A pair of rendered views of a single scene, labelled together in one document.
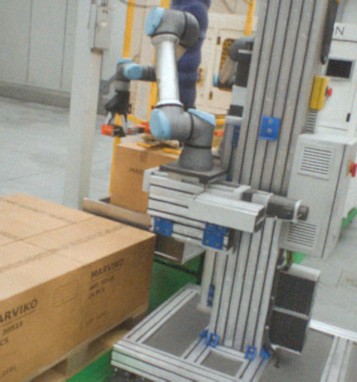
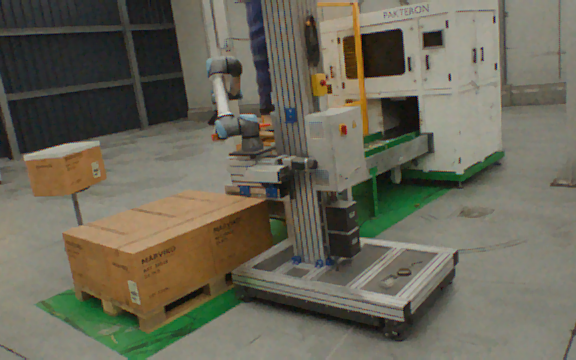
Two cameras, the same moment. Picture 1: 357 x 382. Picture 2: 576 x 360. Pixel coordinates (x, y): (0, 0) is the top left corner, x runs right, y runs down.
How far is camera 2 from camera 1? 1.53 m
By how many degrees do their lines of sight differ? 16
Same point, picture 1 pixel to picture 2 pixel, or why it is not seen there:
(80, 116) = not seen: hidden behind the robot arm
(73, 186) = not seen: hidden behind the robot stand
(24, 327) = (170, 263)
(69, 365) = (212, 288)
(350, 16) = not seen: outside the picture
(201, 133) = (247, 128)
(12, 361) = (166, 283)
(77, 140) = (231, 146)
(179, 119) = (229, 123)
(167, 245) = (275, 205)
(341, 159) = (329, 125)
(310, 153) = (312, 125)
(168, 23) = (215, 67)
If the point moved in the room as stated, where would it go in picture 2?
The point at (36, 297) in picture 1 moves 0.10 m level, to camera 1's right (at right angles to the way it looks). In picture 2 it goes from (173, 245) to (187, 244)
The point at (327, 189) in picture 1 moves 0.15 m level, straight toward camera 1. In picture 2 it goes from (327, 146) to (315, 152)
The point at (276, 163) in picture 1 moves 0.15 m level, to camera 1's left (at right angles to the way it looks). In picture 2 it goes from (300, 136) to (278, 138)
